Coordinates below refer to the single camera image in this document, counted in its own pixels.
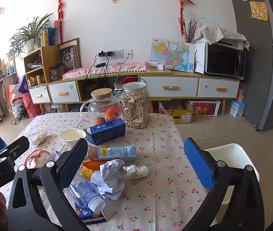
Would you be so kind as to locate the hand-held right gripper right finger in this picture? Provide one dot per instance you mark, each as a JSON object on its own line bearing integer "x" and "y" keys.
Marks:
{"x": 199, "y": 163}

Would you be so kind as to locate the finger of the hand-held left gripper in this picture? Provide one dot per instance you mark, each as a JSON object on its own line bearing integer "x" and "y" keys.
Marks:
{"x": 18, "y": 146}

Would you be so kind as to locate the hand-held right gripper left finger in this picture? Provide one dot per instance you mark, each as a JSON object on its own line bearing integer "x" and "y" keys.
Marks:
{"x": 71, "y": 156}

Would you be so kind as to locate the white paper cup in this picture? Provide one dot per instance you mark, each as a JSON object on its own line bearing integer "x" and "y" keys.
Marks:
{"x": 71, "y": 134}

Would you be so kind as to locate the red white snack packet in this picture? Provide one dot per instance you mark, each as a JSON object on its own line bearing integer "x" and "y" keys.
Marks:
{"x": 36, "y": 160}

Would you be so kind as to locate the yellow snack packet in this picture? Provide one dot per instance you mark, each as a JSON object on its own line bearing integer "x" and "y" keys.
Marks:
{"x": 87, "y": 173}

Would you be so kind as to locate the tissue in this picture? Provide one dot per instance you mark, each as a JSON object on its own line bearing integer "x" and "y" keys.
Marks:
{"x": 40, "y": 138}

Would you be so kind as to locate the orange snack wrapper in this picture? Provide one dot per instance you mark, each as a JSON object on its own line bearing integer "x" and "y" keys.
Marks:
{"x": 95, "y": 164}

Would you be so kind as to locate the clear plastic water bottle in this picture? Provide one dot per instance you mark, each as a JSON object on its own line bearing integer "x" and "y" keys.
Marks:
{"x": 83, "y": 190}

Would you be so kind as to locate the dark blue carton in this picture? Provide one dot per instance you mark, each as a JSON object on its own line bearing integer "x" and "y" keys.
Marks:
{"x": 107, "y": 131}

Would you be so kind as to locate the white paper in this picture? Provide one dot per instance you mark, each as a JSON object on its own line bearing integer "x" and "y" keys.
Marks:
{"x": 110, "y": 180}

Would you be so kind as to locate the light blue milk carton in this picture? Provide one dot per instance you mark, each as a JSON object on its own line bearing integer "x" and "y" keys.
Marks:
{"x": 117, "y": 152}

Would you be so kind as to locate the white wrapper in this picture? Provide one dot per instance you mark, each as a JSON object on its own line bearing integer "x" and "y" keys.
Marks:
{"x": 136, "y": 172}

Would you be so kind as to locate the blue snack box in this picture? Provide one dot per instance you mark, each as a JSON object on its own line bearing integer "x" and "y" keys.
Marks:
{"x": 88, "y": 217}

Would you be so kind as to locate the white chair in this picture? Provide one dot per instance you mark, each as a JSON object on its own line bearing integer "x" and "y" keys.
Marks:
{"x": 232, "y": 156}

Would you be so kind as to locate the white plastic bag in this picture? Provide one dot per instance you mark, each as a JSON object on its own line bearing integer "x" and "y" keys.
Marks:
{"x": 17, "y": 108}

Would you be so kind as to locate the tangerine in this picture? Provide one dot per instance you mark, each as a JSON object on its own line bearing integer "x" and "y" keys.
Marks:
{"x": 111, "y": 111}
{"x": 99, "y": 120}
{"x": 112, "y": 118}

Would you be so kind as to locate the yellow cardboard box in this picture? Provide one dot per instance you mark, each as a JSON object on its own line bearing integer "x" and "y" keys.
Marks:
{"x": 182, "y": 116}

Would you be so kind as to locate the orange white bag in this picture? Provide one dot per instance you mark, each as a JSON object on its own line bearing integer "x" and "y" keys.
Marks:
{"x": 15, "y": 92}

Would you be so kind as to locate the cherry print tablecloth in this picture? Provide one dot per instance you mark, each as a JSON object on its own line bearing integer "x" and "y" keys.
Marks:
{"x": 155, "y": 197}

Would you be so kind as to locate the red white storage box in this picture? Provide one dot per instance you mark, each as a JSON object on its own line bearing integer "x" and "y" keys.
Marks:
{"x": 205, "y": 108}

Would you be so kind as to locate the glass teapot with wooden lid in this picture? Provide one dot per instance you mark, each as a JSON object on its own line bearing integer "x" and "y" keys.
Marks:
{"x": 98, "y": 103}

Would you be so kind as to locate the purple cloth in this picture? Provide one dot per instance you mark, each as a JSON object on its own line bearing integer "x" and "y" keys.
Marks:
{"x": 23, "y": 84}

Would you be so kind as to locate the blue white box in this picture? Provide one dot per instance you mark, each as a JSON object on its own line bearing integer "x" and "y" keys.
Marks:
{"x": 236, "y": 108}

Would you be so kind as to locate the black box device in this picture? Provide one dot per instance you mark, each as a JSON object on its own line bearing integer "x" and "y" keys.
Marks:
{"x": 95, "y": 89}

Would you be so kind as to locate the clear jar of seeds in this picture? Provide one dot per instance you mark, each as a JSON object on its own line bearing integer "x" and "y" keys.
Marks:
{"x": 135, "y": 108}

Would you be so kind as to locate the red white carton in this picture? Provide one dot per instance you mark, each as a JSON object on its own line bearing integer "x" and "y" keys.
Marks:
{"x": 240, "y": 95}

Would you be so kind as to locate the dark jar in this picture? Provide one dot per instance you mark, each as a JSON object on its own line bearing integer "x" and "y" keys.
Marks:
{"x": 57, "y": 73}

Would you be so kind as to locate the wooden cabinet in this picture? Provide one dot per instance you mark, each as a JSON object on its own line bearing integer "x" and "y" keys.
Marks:
{"x": 182, "y": 73}

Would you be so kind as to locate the wooden shelf unit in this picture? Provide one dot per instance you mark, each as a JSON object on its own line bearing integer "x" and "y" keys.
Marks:
{"x": 49, "y": 57}

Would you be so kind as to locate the black adapter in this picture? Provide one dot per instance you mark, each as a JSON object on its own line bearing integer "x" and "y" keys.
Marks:
{"x": 100, "y": 65}

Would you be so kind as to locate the red cloth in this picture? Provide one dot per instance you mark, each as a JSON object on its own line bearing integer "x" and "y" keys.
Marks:
{"x": 130, "y": 80}

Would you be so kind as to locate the cat picture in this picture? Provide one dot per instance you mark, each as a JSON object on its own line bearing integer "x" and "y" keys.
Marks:
{"x": 67, "y": 57}

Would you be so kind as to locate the potted green plant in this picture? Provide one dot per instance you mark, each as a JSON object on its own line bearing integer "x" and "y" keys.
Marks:
{"x": 34, "y": 44}

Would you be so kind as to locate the small white cube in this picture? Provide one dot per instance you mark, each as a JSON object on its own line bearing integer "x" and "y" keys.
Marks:
{"x": 161, "y": 67}

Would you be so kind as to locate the pink table runner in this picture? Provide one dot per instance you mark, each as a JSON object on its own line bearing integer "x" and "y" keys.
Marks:
{"x": 126, "y": 67}

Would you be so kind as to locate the grey refrigerator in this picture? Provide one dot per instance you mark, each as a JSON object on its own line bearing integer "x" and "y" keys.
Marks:
{"x": 259, "y": 77}

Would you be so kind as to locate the white paper bag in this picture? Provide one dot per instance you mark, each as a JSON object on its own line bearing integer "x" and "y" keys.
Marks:
{"x": 200, "y": 57}

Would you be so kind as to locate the black charger plug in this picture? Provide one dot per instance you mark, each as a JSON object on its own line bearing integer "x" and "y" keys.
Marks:
{"x": 102, "y": 54}
{"x": 110, "y": 53}

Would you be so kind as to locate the black microwave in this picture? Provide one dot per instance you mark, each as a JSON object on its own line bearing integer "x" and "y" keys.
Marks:
{"x": 223, "y": 57}

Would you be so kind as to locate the map printed gift bag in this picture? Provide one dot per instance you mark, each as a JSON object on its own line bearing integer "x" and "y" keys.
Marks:
{"x": 172, "y": 55}

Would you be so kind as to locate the yellow bottle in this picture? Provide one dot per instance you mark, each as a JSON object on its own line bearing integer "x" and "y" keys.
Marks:
{"x": 45, "y": 37}

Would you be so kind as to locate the blue plastic container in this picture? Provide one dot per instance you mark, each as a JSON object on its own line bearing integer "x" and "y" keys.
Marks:
{"x": 53, "y": 36}

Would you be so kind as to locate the dried branches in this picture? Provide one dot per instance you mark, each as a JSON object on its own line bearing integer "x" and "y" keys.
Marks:
{"x": 189, "y": 32}

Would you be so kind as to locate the floral cloth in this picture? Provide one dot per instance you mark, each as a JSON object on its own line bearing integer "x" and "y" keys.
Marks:
{"x": 213, "y": 32}

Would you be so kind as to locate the yellow paper note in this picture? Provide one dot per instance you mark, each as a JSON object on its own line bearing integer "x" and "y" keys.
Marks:
{"x": 259, "y": 10}

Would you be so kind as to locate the wooden picture frame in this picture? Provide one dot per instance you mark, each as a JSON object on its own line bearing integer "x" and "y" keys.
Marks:
{"x": 78, "y": 53}

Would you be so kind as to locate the wide white wall socket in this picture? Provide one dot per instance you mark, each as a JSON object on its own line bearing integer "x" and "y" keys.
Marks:
{"x": 118, "y": 54}

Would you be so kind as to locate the small white wall socket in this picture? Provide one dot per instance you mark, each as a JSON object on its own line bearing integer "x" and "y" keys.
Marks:
{"x": 130, "y": 55}

